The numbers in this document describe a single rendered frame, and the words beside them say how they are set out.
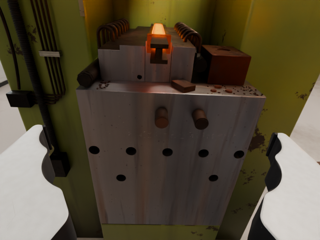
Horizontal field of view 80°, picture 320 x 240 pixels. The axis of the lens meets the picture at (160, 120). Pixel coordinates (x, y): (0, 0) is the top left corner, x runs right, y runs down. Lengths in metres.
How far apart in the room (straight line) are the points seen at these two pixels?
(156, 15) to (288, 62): 0.52
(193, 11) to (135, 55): 0.52
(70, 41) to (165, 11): 0.44
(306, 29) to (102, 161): 0.63
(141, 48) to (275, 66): 0.41
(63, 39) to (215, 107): 0.43
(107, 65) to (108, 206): 0.40
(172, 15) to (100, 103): 0.58
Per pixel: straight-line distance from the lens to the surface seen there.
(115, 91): 0.39
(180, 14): 0.90
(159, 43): 0.32
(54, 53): 0.61
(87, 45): 0.59
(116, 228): 0.72
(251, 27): 0.61
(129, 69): 0.43
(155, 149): 0.46
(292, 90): 0.72
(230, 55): 0.45
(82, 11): 0.58
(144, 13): 0.89
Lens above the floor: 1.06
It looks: 31 degrees down
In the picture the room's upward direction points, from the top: 3 degrees clockwise
